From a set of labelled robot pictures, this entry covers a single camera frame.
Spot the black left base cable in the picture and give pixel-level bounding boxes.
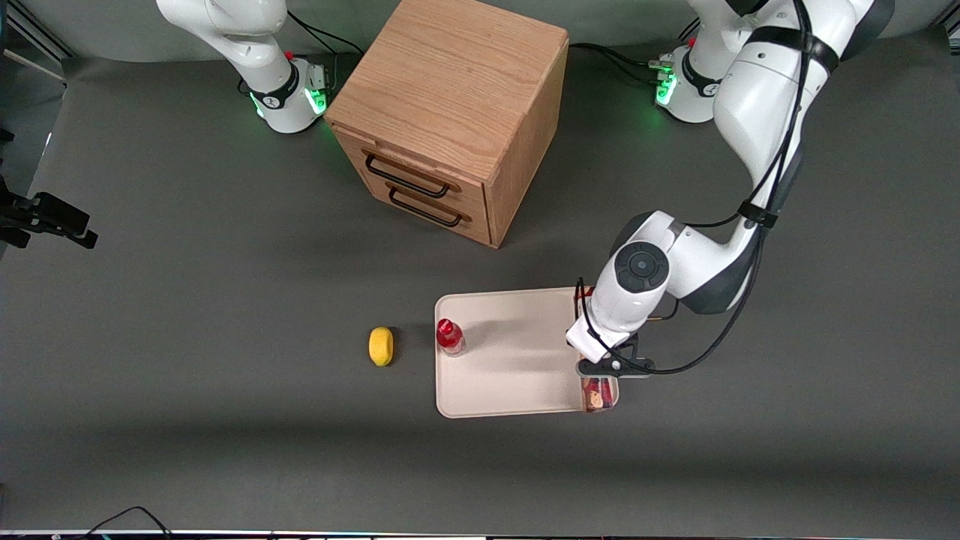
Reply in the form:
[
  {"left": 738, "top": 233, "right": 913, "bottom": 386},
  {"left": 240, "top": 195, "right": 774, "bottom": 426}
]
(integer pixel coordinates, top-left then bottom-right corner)
[{"left": 568, "top": 41, "right": 680, "bottom": 85}]

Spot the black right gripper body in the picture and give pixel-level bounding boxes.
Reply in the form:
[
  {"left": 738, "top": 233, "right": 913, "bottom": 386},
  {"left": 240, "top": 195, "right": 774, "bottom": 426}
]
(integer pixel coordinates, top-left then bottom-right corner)
[{"left": 0, "top": 174, "right": 37, "bottom": 250}]

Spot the short black drawer handle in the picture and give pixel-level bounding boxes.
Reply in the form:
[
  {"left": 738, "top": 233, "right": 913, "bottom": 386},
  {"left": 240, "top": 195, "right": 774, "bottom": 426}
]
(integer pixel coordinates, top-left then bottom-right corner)
[{"left": 387, "top": 187, "right": 463, "bottom": 229}]

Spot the black base cable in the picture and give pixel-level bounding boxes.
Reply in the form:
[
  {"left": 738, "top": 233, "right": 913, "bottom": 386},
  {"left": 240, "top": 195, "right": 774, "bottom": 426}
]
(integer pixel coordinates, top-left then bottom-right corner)
[
  {"left": 568, "top": 41, "right": 680, "bottom": 85},
  {"left": 285, "top": 10, "right": 365, "bottom": 91}
]

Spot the black right base cable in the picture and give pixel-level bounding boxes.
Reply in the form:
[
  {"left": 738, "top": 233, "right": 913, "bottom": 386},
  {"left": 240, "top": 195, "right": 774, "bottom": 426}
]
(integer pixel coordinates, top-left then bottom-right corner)
[{"left": 285, "top": 10, "right": 365, "bottom": 91}]

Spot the aluminium frame rail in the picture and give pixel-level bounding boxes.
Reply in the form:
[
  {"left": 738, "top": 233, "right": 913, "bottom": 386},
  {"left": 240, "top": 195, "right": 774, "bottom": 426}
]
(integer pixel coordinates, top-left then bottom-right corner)
[{"left": 4, "top": 0, "right": 70, "bottom": 82}]

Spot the thin black floor cable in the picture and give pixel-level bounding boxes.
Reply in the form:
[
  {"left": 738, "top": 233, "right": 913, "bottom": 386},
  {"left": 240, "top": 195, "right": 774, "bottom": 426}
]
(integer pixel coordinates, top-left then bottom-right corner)
[{"left": 88, "top": 505, "right": 175, "bottom": 538}]

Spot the wooden drawer cabinet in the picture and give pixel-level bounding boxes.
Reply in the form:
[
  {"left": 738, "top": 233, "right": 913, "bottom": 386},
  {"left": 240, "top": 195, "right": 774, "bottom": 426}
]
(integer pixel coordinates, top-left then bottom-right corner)
[{"left": 324, "top": 0, "right": 570, "bottom": 249}]

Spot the long black drawer handle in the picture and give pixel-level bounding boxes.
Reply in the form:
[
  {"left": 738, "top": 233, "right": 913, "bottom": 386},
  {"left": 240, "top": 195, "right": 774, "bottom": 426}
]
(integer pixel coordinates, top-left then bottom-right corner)
[{"left": 364, "top": 153, "right": 452, "bottom": 200}]

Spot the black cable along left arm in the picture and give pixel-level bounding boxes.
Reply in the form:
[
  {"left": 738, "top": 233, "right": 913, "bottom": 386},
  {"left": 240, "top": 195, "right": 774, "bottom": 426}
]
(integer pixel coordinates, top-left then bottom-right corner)
[{"left": 574, "top": 0, "right": 835, "bottom": 376}]

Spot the wooden drawer with short handle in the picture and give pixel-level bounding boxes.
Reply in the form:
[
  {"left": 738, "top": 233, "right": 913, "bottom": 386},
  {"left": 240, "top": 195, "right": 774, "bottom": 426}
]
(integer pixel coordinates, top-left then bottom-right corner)
[{"left": 358, "top": 174, "right": 493, "bottom": 248}]

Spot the yellow lemon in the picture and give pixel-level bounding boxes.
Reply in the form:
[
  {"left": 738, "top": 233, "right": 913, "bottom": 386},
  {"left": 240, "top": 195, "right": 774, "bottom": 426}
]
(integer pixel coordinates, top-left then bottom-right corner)
[{"left": 368, "top": 326, "right": 395, "bottom": 368}]

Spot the white rounded plastic tray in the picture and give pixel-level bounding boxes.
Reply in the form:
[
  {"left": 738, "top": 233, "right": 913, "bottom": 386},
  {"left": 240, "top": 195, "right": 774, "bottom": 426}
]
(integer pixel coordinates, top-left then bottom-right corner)
[{"left": 434, "top": 287, "right": 620, "bottom": 419}]

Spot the wooden drawer with long handle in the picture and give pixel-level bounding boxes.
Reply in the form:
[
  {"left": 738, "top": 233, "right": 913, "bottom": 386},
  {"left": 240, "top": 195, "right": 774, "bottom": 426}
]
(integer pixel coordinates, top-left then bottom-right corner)
[{"left": 334, "top": 129, "right": 490, "bottom": 220}]

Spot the red cookie box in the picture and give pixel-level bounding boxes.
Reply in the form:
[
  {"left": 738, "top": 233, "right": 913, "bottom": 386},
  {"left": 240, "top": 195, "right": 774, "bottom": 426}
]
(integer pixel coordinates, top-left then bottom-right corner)
[{"left": 580, "top": 375, "right": 621, "bottom": 415}]

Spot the small red-capped bottle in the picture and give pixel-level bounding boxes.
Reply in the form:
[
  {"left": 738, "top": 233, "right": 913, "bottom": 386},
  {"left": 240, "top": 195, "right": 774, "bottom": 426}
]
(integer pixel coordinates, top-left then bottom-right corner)
[{"left": 436, "top": 318, "right": 467, "bottom": 358}]

